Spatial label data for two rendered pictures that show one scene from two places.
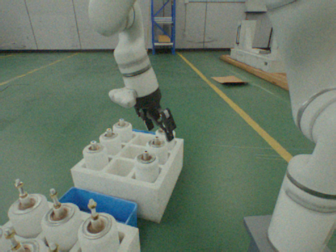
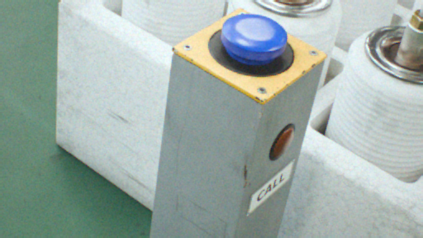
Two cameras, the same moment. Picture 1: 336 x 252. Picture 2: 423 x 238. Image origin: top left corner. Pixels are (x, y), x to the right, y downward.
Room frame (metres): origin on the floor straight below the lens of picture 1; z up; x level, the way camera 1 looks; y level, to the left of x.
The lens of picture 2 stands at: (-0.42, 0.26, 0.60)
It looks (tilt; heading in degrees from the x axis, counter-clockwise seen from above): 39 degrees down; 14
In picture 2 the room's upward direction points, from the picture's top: 10 degrees clockwise
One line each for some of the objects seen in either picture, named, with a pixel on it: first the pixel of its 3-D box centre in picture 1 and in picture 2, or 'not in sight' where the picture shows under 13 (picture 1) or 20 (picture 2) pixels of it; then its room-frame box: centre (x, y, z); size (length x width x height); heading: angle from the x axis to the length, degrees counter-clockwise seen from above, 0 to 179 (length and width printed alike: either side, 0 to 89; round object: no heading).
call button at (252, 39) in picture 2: not in sight; (253, 43); (-0.01, 0.35, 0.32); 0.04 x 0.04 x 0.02
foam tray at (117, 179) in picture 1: (134, 167); not in sight; (0.82, 0.16, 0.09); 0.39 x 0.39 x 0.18; 72
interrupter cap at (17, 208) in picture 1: (27, 203); not in sight; (0.44, 0.41, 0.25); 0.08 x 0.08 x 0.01
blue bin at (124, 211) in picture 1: (98, 215); not in sight; (0.56, 0.27, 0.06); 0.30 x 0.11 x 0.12; 72
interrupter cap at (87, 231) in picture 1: (96, 226); not in sight; (0.37, 0.18, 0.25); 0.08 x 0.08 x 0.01
